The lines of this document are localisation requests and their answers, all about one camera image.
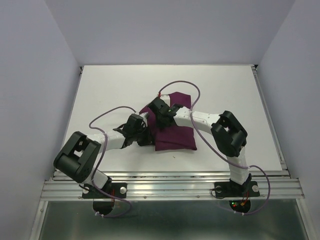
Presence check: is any purple surgical drape cloth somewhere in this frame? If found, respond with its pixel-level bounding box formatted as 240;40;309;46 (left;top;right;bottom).
139;92;197;151

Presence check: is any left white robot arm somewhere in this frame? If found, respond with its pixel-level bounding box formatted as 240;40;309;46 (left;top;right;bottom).
53;112;152;199

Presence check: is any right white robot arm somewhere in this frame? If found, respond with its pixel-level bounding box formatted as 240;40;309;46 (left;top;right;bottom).
147;97;251;195

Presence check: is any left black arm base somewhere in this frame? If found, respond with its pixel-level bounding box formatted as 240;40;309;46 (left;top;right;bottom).
79;182;128;199

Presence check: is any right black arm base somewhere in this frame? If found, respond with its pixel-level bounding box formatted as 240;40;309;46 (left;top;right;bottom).
210;174;260;199

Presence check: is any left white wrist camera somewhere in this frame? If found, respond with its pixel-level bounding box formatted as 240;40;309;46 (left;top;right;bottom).
140;112;150;119

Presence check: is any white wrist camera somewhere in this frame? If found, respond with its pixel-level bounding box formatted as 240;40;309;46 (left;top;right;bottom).
140;112;150;119
158;93;171;105

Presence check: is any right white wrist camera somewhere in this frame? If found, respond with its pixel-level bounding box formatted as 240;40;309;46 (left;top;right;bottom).
158;93;171;105

